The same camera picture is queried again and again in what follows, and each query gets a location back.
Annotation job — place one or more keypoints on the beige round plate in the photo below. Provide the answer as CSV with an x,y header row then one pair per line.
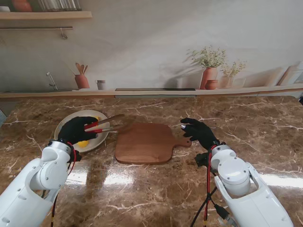
x,y
97,142

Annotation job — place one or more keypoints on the yellow corn chunk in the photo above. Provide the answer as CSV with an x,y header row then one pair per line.
x,y
97,118
83,143

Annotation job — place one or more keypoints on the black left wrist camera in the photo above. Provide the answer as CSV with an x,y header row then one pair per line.
x,y
77,158

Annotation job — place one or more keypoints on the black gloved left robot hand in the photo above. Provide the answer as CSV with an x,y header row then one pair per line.
x,y
73,130

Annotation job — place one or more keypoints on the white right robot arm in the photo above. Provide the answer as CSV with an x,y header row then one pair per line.
x,y
248,205

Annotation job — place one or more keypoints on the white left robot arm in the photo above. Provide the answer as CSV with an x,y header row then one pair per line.
x,y
23,196

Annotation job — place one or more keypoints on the brown wooden cutting board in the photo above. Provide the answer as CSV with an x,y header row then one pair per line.
x,y
146,146

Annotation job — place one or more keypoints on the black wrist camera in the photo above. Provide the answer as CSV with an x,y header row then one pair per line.
x,y
201,159
77,158

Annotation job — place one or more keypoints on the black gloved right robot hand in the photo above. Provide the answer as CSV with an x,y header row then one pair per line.
x,y
201,133

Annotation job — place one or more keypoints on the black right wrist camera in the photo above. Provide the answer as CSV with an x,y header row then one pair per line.
x,y
201,159

